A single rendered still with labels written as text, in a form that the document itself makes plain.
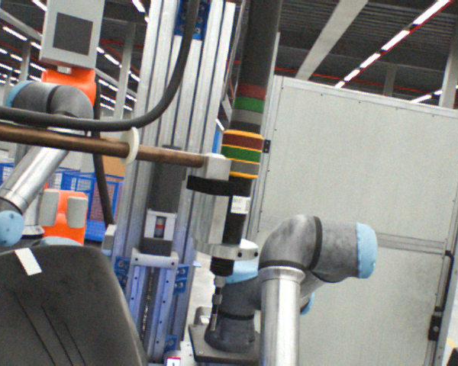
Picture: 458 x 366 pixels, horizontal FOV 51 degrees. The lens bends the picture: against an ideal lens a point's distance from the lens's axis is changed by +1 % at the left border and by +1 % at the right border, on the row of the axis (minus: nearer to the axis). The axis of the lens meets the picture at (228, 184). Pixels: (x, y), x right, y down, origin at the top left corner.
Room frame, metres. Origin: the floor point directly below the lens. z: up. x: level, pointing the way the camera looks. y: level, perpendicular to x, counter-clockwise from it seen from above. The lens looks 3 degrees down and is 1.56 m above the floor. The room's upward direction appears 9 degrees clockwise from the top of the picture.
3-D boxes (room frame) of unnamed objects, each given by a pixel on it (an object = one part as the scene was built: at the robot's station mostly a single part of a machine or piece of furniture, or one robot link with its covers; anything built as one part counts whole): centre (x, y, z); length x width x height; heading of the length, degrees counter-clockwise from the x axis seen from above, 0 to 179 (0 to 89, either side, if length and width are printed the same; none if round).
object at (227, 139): (0.50, -0.01, 1.58); 0.04 x 0.04 x 0.01
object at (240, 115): (0.50, -0.01, 1.61); 0.03 x 0.03 x 0.01
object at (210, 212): (0.50, 0.00, 1.51); 0.09 x 0.07 x 0.10; 134
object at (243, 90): (0.50, -0.01, 1.63); 0.03 x 0.03 x 0.01
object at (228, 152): (0.50, -0.01, 1.57); 0.04 x 0.04 x 0.01
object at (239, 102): (0.50, -0.01, 1.62); 0.03 x 0.03 x 0.01
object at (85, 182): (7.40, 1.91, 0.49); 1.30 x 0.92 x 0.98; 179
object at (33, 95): (1.31, 0.54, 1.41); 0.15 x 0.12 x 0.55; 75
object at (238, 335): (1.36, -0.08, 1.09); 0.15 x 0.15 x 0.10
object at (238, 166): (0.50, -0.01, 1.55); 0.04 x 0.04 x 0.01
